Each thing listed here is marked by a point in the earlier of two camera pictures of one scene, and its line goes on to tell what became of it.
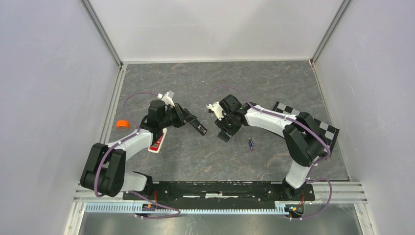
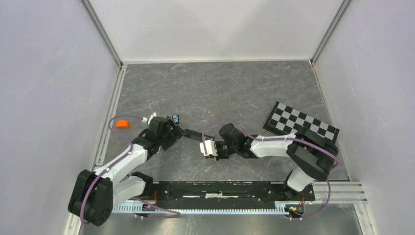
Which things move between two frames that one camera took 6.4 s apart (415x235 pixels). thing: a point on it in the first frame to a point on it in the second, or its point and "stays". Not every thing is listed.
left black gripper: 183,116 to 175,133
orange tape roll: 123,124 stays
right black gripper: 228,132 to 219,156
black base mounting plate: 187,192 stays
